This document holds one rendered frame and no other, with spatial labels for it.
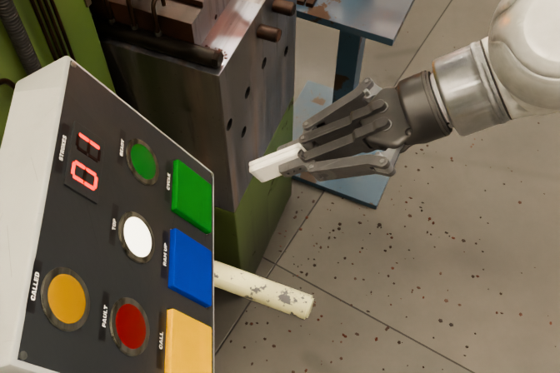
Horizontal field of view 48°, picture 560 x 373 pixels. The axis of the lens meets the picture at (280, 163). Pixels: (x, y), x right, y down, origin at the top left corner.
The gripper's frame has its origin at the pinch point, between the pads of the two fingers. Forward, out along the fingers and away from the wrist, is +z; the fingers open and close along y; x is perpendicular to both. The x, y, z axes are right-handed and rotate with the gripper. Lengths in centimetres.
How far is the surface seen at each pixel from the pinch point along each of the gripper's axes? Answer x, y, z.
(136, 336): 8.8, -20.9, 12.8
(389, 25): -47, 63, -6
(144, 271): 7.8, -13.4, 13.2
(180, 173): 3.2, 1.6, 12.5
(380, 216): -110, 54, 24
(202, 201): -1.6, 0.0, 12.4
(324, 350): -99, 13, 42
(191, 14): -1.9, 37.6, 15.4
